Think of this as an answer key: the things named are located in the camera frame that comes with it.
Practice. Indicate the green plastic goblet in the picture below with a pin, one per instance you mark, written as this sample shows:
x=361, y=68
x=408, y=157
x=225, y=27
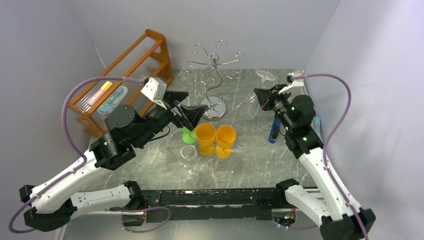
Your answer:
x=188, y=136

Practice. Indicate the orange wooden shelf rack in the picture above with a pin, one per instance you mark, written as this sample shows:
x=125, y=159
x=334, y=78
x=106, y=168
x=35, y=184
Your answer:
x=147, y=57

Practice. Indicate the clear wine glass handled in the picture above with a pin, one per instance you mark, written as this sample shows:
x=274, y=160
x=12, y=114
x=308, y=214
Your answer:
x=251, y=104

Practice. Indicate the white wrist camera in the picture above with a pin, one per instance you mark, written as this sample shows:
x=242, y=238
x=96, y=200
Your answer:
x=294, y=81
x=154, y=89

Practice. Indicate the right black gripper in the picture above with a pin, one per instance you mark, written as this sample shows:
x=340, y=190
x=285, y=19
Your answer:
x=271, y=100

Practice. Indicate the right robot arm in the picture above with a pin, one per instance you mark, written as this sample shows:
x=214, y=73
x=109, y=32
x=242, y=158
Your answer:
x=339, y=216

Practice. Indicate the black base frame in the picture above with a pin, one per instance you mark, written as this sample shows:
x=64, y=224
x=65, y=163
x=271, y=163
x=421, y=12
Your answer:
x=158, y=206

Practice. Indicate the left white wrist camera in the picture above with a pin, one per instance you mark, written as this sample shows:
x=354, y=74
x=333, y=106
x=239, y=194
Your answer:
x=154, y=89

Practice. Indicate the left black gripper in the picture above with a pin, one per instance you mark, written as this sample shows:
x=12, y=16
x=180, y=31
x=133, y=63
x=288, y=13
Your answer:
x=191, y=115

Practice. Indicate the clear wine glass left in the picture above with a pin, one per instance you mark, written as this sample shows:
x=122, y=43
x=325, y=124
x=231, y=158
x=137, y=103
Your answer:
x=166, y=146

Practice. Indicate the light blue clip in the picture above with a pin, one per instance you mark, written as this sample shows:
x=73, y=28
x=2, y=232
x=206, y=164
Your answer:
x=317, y=124

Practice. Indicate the clear wine glass front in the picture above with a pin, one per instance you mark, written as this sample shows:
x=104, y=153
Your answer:
x=189, y=158

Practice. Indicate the yellow pink highlighter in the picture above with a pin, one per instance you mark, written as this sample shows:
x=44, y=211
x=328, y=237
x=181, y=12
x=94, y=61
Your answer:
x=99, y=93

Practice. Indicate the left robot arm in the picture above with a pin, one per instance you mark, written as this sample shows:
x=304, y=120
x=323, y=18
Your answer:
x=56, y=202

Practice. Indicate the silver wire glass rack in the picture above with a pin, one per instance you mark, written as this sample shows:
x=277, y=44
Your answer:
x=212, y=78

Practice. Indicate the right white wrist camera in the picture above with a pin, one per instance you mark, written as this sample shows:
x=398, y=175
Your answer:
x=294, y=81

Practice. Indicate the orange goblet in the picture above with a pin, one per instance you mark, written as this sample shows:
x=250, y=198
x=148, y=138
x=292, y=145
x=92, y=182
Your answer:
x=205, y=135
x=225, y=138

